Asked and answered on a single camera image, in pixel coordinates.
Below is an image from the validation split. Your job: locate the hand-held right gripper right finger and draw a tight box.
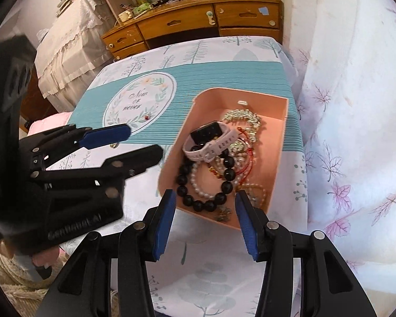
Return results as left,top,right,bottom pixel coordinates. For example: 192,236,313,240
234,190,378,317

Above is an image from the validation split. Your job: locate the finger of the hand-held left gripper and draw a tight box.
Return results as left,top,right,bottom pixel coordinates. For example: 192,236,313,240
31,144,164,185
20,123,131,156

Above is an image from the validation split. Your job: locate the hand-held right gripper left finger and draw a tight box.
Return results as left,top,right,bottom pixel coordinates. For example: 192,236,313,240
35,188,177,317

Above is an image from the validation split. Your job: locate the gold bee brooch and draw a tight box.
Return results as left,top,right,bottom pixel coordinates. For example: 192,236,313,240
214,206,233,222

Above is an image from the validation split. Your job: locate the black bead bracelet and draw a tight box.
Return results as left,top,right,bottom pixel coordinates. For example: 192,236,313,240
176,156,236,212

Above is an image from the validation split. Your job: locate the white pearl bracelet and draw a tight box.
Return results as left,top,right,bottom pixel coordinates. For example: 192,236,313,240
190,160,230,200
239,181,268,210

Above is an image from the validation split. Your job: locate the red string bracelet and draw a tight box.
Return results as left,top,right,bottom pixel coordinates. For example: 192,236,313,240
233,125,261,185

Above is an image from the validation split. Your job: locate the pink smartwatch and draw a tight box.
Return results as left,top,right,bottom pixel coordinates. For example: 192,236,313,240
183,121,238,162

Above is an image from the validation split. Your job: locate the gold round pendant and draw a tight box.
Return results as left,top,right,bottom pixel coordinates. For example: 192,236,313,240
231,139,248,154

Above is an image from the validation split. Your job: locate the peach plastic box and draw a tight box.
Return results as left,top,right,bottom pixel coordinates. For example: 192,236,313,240
158,87,290,232

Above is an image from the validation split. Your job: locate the gold leaf hair clip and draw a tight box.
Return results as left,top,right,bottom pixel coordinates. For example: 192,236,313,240
222,107,263,139

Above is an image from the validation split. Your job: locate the person's left hand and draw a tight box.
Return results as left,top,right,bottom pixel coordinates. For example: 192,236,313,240
0,239,58,271

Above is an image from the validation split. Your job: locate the pink blanket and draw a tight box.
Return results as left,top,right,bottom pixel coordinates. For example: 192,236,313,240
20,111,75,136

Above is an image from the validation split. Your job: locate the dark wooden cabinet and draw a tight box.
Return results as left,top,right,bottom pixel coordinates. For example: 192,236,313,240
20,66,58,123

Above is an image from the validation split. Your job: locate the white lace cloth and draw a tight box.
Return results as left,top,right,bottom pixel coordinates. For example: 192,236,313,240
35,0,114,113

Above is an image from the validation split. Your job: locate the cream knitted sweater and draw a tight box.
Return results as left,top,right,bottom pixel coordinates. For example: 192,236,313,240
0,251,63,317

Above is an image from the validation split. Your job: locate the tree print tablecloth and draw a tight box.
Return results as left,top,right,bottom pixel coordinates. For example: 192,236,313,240
58,36,309,317

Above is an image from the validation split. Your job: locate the wooden desk with drawers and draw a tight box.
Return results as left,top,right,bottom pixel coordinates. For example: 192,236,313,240
101,0,282,62

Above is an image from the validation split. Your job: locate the white floral curtain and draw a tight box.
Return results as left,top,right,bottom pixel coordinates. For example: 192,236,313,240
277,0,396,304

